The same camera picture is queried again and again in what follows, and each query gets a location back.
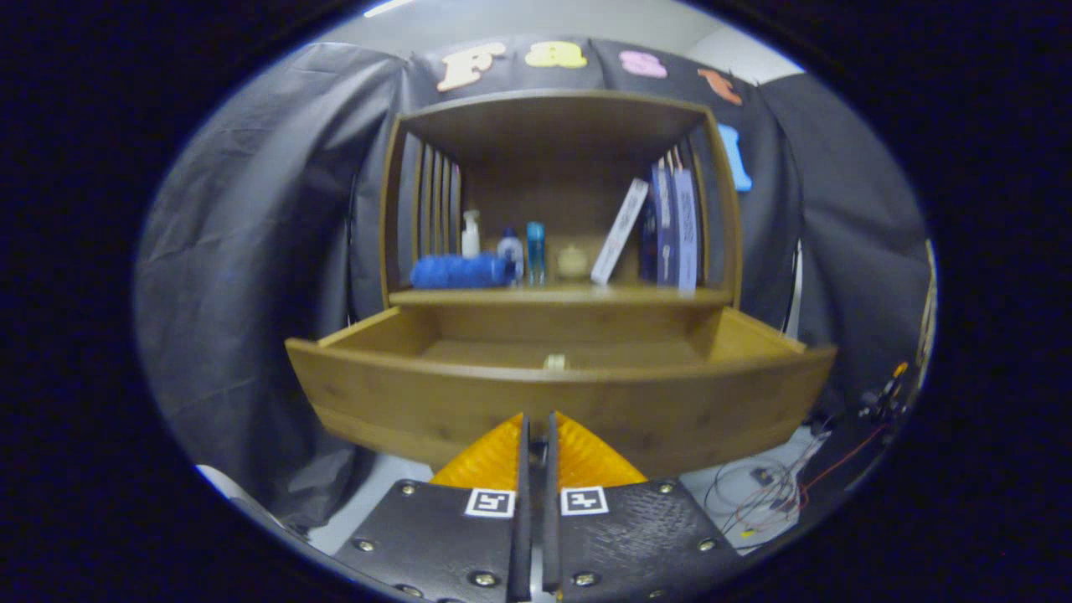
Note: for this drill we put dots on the wooden cabinet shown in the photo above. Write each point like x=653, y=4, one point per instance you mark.
x=553, y=126

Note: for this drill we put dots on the clear blue bottle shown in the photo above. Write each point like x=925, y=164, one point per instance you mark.
x=536, y=251

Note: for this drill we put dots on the white bottle with blue cap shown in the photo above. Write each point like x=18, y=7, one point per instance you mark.
x=511, y=251

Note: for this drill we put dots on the blue rolled towel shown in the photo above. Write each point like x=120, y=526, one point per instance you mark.
x=461, y=272

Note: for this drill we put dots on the orange-tipped black tool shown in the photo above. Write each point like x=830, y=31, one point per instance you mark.
x=883, y=402

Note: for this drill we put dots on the cream lidded cup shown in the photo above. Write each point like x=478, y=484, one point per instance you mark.
x=573, y=262

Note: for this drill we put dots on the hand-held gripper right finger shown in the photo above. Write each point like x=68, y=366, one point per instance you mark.
x=551, y=536

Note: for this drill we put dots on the white book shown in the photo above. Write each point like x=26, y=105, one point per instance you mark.
x=620, y=230

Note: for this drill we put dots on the dark blue book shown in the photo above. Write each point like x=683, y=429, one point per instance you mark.
x=660, y=226

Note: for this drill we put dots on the wooden drawer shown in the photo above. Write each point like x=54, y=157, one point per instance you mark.
x=419, y=402

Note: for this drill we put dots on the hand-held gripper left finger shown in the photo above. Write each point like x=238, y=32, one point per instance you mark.
x=523, y=536

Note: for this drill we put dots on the light purple book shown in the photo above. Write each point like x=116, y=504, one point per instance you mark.
x=685, y=226

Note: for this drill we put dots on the white pump bottle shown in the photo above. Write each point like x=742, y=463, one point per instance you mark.
x=471, y=243

